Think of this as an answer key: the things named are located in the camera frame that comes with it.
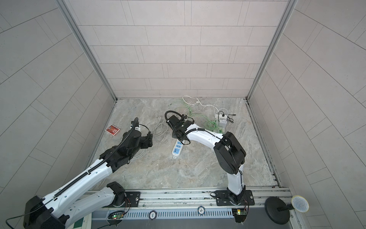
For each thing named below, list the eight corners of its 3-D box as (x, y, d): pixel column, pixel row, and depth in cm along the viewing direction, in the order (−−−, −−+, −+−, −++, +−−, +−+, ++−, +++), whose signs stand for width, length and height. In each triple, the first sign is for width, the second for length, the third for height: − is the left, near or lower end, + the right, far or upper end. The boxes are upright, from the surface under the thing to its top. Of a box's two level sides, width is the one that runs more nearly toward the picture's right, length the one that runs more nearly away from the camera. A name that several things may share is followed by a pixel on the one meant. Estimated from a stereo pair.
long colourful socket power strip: (217, 133, 98) (219, 127, 92) (215, 118, 106) (216, 112, 100) (226, 133, 98) (229, 127, 92) (224, 118, 106) (226, 112, 100)
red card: (106, 131, 98) (105, 129, 97) (112, 126, 101) (111, 124, 99) (114, 135, 96) (112, 133, 95) (119, 130, 99) (118, 128, 97)
